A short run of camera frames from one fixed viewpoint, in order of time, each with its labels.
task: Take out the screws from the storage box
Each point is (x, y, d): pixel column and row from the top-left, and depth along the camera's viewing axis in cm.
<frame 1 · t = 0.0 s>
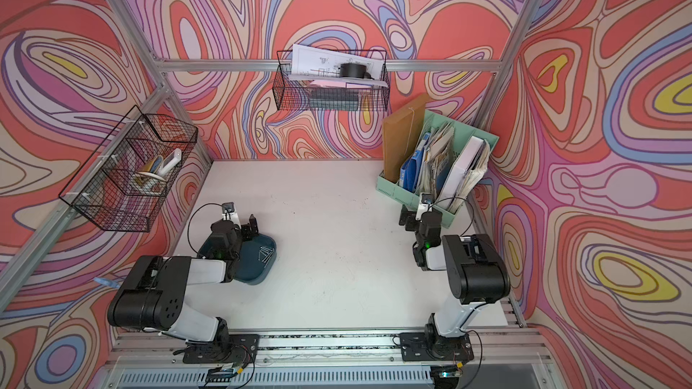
left hand: (240, 217, 93), fingers open
right hand: (416, 211, 96), fingers open
teal plastic storage tray: (258, 257, 93), on the table
brown cardboard folder: (403, 132, 97), point 26 cm above the table
blue folder: (409, 172, 98), point 16 cm above the table
white binder: (466, 174, 84), point 26 cm above the table
stack of papers in organizer: (438, 160, 91), point 24 cm above the table

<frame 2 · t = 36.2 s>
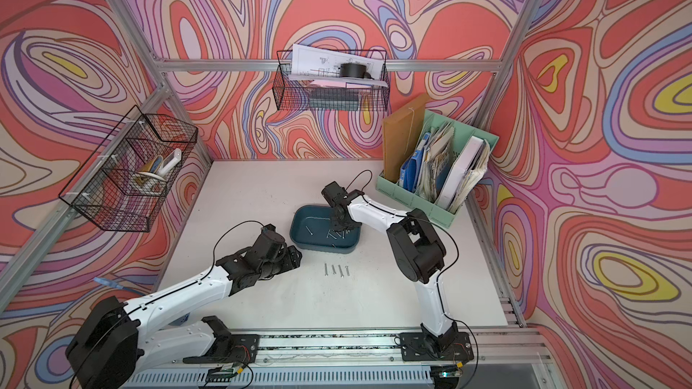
left hand: (298, 258, 84), fingers open
right hand: (345, 229, 96), fingers closed
teal plastic storage tray: (312, 230, 98), point 2 cm above the table
the other named things where they were.

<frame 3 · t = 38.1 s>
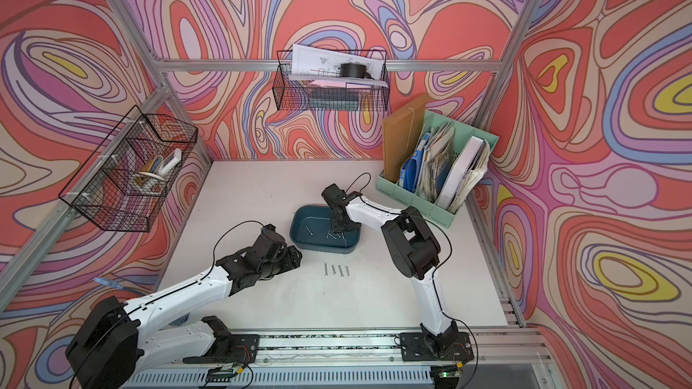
left hand: (298, 258, 84), fingers open
right hand: (345, 231, 98), fingers closed
the named things where they were.

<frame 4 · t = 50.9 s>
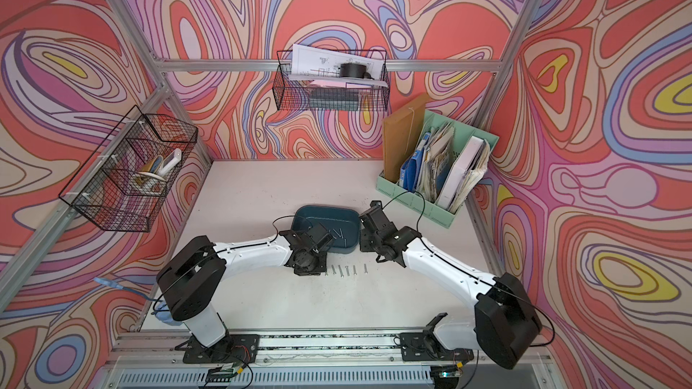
left hand: (326, 271, 88), fingers closed
right hand: (369, 243, 84), fingers open
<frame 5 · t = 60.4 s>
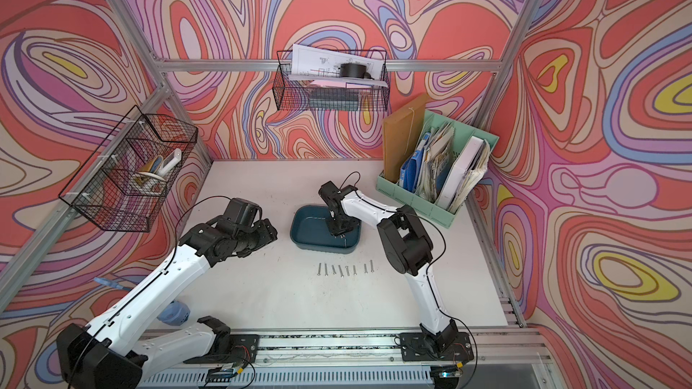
left hand: (273, 235, 79), fingers open
right hand: (343, 235, 96), fingers closed
